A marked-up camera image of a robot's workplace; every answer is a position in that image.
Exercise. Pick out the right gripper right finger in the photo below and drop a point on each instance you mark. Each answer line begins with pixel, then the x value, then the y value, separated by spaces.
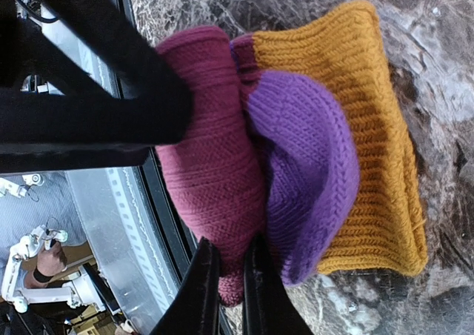
pixel 267 308

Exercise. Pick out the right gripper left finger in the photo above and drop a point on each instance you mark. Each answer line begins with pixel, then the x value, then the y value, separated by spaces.
pixel 195 307

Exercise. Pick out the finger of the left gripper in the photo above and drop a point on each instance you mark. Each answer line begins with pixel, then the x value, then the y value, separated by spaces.
pixel 32 62
pixel 92 130

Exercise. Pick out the magenta purple sock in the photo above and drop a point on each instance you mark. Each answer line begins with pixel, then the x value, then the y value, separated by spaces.
pixel 296 134

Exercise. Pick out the black front rail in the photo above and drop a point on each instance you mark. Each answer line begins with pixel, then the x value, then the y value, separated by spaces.
pixel 156 20

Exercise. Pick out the white cable duct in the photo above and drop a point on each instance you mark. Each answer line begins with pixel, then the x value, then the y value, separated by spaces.
pixel 123 235

